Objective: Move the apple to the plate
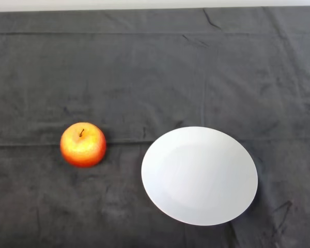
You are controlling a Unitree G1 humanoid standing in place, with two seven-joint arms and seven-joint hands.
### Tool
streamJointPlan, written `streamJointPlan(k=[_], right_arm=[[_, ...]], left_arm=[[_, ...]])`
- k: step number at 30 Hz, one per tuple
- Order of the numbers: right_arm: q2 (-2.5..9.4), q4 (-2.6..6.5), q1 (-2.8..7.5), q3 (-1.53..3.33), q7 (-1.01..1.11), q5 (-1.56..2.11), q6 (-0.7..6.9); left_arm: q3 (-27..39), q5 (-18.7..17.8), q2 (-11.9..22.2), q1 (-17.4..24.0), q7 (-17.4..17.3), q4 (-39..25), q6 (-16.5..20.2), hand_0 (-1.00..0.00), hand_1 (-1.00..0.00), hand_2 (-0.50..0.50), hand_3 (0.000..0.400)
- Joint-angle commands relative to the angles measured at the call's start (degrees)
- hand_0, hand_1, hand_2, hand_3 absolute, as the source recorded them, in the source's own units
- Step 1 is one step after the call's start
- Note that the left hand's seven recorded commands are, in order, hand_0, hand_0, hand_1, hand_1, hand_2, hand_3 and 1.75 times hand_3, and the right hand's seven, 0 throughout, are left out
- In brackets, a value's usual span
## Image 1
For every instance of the black cloth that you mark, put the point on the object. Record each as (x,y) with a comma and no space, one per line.
(144,77)

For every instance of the white round plate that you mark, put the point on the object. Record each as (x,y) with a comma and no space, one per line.
(199,178)

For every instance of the red and yellow apple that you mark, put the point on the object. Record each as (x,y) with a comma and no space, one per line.
(83,148)

